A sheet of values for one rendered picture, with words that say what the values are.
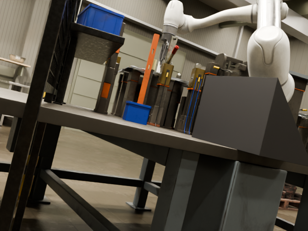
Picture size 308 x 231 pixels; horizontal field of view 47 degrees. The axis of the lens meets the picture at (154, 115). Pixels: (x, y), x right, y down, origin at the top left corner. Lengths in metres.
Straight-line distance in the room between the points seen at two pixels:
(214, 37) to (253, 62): 9.94
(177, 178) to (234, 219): 0.30
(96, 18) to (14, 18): 7.09
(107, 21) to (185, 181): 0.80
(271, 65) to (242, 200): 0.52
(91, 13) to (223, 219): 1.01
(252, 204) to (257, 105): 0.39
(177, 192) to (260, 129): 0.36
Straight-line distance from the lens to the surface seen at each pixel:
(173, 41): 2.03
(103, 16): 1.64
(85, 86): 9.04
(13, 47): 8.61
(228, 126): 1.38
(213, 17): 2.19
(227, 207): 1.35
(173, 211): 1.26
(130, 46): 9.58
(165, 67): 1.97
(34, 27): 8.45
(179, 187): 1.24
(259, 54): 1.41
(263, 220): 1.52
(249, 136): 1.30
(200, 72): 2.00
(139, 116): 1.63
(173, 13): 2.18
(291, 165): 1.59
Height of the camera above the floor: 0.73
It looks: 1 degrees up
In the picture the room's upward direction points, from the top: 14 degrees clockwise
